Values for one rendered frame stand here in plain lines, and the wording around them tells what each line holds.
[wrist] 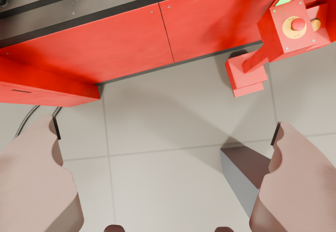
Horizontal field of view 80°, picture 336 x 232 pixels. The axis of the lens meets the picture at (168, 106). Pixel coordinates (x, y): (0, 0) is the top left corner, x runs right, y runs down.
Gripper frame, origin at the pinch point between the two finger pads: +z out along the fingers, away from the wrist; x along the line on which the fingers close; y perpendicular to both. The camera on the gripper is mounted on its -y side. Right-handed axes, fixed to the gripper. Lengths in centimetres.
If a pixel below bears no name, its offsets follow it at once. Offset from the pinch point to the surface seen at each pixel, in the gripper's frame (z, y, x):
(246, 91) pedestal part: 117, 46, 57
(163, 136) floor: 107, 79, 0
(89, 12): 56, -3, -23
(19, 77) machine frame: 65, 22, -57
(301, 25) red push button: 54, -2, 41
